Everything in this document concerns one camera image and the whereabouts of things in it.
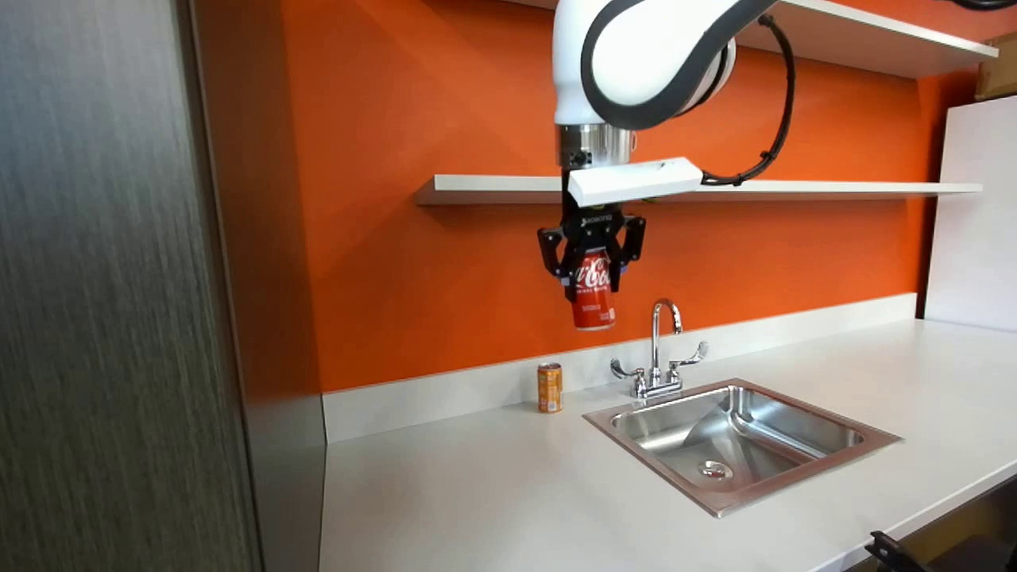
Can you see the orange soda can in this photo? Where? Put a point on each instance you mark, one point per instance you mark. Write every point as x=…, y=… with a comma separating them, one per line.
x=549, y=389

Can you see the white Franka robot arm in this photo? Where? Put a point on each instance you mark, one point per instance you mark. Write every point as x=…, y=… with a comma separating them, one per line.
x=646, y=50

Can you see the white counter backsplash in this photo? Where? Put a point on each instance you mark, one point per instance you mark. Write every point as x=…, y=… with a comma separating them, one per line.
x=454, y=399

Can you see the higher white wall shelf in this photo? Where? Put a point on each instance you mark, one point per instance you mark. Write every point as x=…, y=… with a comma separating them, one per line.
x=878, y=37

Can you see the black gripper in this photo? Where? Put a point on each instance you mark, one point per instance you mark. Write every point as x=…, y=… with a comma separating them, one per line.
x=593, y=226

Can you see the white side panel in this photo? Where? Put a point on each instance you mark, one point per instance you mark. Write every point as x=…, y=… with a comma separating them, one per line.
x=975, y=225

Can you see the red soda can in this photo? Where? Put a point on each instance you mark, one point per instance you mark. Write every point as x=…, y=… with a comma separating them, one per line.
x=593, y=308

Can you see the dark wood cabinet panel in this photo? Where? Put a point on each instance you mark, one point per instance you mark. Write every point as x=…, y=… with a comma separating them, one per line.
x=115, y=319

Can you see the black bracket piece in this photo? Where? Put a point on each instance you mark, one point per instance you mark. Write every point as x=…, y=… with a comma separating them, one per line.
x=888, y=550

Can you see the chrome sink faucet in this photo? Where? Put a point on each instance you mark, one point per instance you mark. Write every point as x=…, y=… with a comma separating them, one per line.
x=656, y=366

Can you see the stainless steel sink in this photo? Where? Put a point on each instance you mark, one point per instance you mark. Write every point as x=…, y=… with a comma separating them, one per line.
x=740, y=445

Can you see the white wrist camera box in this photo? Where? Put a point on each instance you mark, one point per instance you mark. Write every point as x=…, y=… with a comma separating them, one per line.
x=636, y=178

